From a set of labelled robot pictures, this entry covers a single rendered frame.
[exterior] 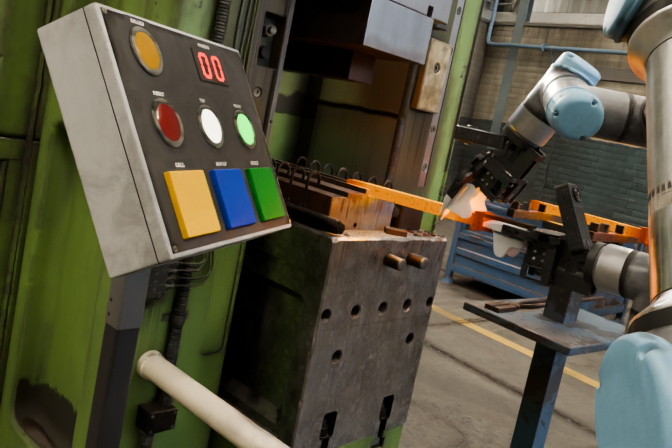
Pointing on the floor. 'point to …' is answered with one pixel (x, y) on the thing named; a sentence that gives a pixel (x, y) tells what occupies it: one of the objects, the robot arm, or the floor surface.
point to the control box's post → (117, 359)
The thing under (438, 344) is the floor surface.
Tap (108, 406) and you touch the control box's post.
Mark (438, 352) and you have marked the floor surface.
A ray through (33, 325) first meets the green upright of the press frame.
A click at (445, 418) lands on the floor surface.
